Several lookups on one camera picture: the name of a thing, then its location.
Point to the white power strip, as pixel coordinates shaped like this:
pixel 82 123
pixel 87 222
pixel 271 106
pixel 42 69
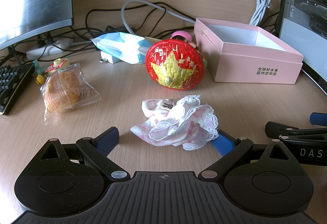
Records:
pixel 48 47

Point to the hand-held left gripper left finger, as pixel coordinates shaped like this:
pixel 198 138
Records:
pixel 109 137

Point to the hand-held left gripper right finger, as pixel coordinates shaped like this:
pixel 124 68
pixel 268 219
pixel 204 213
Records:
pixel 225 145

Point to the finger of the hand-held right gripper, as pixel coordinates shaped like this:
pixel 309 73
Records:
pixel 281 128
pixel 318 118

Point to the pink lace cloth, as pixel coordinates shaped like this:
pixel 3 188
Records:
pixel 176 121

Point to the black haired small figurine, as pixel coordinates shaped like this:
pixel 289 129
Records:
pixel 180 39

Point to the pink cardboard box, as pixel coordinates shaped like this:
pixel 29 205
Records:
pixel 255 60

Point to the red woven hat yellow star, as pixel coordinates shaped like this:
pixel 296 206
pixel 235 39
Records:
pixel 173 65

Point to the white battery charger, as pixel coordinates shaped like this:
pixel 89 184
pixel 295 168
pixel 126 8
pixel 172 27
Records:
pixel 108 58

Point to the pink round toy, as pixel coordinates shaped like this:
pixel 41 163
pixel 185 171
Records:
pixel 182 34

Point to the packaged round bread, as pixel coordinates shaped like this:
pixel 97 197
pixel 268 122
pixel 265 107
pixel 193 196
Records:
pixel 65 88

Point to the black keyboard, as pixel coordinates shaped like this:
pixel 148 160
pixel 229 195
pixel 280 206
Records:
pixel 12 83

